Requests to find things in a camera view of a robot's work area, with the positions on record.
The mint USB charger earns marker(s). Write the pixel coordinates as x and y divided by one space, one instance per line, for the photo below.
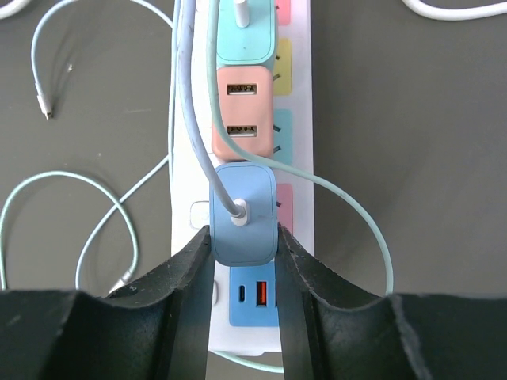
254 45

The white power strip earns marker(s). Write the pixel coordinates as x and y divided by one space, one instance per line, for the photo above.
244 314

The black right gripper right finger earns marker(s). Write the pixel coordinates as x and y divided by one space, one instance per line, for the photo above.
333 329

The salmon dual USB charger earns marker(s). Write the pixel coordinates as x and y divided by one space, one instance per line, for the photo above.
246 105

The blue USB charger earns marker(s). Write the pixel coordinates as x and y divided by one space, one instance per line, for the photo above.
248 235

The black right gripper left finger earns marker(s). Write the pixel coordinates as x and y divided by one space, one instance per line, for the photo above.
156 327

